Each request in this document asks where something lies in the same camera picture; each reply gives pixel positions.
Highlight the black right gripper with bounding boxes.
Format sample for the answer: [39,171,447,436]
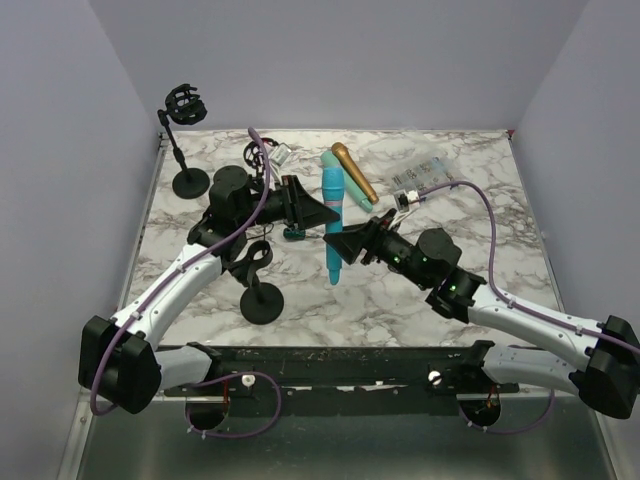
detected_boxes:
[324,208,430,289]

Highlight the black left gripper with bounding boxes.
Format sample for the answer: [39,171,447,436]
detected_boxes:
[237,175,340,231]

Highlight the blue microphone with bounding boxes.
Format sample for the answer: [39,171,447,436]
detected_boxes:
[322,167,345,285]

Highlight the mint green microphone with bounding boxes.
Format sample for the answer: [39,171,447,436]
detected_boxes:
[321,150,373,213]

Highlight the gold microphone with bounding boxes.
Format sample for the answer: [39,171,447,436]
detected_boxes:
[331,142,379,204]

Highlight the black tripod microphone stand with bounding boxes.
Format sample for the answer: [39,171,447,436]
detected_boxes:
[243,141,265,186]

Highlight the black clip microphone stand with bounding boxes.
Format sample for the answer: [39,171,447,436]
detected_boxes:
[226,240,284,325]

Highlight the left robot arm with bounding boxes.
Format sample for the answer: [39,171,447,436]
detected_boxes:
[78,165,341,416]

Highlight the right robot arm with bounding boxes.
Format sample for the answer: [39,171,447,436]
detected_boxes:
[323,217,639,419]

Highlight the black round base stand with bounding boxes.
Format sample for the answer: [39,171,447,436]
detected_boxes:
[157,83,211,201]

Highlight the clear plastic screw box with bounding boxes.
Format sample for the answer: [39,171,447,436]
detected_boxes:
[389,155,462,191]

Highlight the green handled screwdriver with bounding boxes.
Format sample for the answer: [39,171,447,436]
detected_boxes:
[282,227,306,242]

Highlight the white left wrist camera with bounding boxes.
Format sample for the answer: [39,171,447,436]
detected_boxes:
[269,143,293,167]

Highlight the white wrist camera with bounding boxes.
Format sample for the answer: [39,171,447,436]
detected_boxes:
[269,143,293,167]
[393,190,423,213]

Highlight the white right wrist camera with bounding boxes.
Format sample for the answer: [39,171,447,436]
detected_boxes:
[393,190,423,213]

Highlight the black front table rail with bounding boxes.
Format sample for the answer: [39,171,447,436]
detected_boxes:
[99,344,521,416]

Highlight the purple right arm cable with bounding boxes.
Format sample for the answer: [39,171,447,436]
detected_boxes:
[414,180,640,436]

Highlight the aluminium table frame rail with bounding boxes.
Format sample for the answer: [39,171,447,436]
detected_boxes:
[59,130,169,476]

